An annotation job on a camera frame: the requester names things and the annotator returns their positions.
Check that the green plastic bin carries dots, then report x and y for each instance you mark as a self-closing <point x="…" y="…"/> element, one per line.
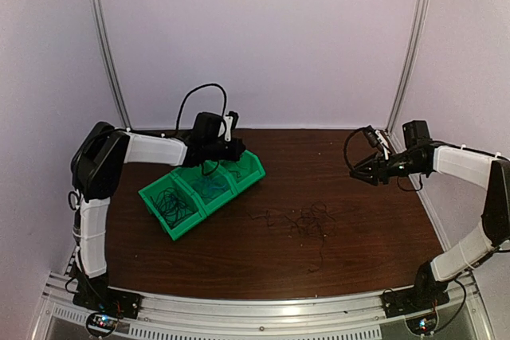
<point x="245" y="172"/>
<point x="175" y="208"/>
<point x="211" y="184"/>

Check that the left circuit board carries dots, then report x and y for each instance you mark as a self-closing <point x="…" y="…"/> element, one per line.
<point x="99" y="324"/>

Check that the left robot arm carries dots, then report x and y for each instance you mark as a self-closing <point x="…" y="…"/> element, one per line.
<point x="97" y="166"/>

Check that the right aluminium frame post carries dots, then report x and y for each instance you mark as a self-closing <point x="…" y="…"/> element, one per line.
<point x="418" y="22"/>

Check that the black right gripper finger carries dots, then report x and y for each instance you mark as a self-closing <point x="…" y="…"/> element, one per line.
<point x="366" y="165"/>
<point x="369" y="178"/>

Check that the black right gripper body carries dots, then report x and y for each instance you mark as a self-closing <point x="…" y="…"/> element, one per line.
<point x="384" y="174"/>

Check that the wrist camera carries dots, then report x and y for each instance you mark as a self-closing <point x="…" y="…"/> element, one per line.
<point x="229" y="122"/>
<point x="377" y="140"/>

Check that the circuit board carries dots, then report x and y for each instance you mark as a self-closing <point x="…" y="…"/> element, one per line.
<point x="99" y="324"/>
<point x="422" y="324"/>

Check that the aluminium frame post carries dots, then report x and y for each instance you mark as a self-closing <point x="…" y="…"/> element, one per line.
<point x="418" y="22"/>
<point x="109" y="63"/>

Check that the right green plastic bin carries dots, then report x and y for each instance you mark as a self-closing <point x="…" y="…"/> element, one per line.
<point x="245" y="172"/>

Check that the front aluminium rail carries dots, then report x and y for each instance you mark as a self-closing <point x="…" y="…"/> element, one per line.
<point x="358" y="316"/>

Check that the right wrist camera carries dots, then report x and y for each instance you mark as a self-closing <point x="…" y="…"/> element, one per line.
<point x="377" y="140"/>

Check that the right circuit board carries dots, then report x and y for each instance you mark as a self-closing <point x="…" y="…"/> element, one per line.
<point x="422" y="324"/>

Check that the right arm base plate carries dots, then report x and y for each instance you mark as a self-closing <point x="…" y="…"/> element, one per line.
<point x="405" y="302"/>

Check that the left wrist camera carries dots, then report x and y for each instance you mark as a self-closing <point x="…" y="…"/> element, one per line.
<point x="229" y="122"/>

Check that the middle green plastic bin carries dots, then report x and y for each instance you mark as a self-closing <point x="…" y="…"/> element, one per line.
<point x="211" y="184"/>

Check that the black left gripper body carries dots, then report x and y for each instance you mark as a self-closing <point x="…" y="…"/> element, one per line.
<point x="230" y="154"/>

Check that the left aluminium frame post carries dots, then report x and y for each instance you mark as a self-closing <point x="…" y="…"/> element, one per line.
<point x="109" y="63"/>

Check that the left green plastic bin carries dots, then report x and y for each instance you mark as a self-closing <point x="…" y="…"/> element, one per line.
<point x="175" y="208"/>

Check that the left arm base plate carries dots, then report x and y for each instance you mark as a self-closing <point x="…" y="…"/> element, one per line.
<point x="117" y="303"/>

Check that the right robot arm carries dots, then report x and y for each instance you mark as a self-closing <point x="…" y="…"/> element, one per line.
<point x="464" y="191"/>

